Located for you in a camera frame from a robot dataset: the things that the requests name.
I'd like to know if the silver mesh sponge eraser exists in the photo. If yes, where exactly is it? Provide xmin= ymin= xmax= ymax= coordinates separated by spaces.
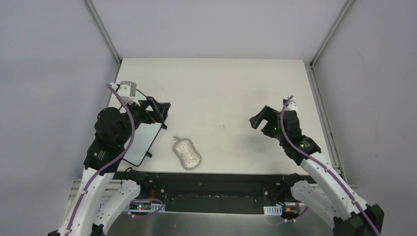
xmin=173 ymin=136 xmax=202 ymax=170

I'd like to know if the small black-framed whiteboard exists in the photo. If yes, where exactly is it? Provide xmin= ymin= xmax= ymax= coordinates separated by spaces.
xmin=119 ymin=88 xmax=167 ymax=167

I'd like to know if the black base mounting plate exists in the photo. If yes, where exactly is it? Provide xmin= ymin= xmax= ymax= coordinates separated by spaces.
xmin=112 ymin=172 xmax=318 ymax=215

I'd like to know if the left white cable duct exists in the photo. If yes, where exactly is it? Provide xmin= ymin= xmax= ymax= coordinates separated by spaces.
xmin=127 ymin=202 xmax=165 ymax=213

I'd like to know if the white cable duct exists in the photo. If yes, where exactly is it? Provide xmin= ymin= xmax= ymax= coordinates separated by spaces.
xmin=263 ymin=205 xmax=283 ymax=216
xmin=127 ymin=202 xmax=165 ymax=213

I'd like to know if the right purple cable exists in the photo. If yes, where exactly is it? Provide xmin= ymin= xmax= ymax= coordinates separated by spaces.
xmin=279 ymin=96 xmax=382 ymax=236

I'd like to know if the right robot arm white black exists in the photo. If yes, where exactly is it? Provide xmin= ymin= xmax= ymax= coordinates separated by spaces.
xmin=249 ymin=106 xmax=385 ymax=236

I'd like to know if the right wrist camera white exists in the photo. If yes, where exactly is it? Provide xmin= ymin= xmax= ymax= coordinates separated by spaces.
xmin=283 ymin=96 xmax=298 ymax=112

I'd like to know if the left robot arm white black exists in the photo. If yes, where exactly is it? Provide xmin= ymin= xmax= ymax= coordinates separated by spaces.
xmin=49 ymin=96 xmax=171 ymax=236

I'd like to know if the right white cable duct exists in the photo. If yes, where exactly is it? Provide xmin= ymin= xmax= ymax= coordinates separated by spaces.
xmin=263 ymin=205 xmax=283 ymax=216

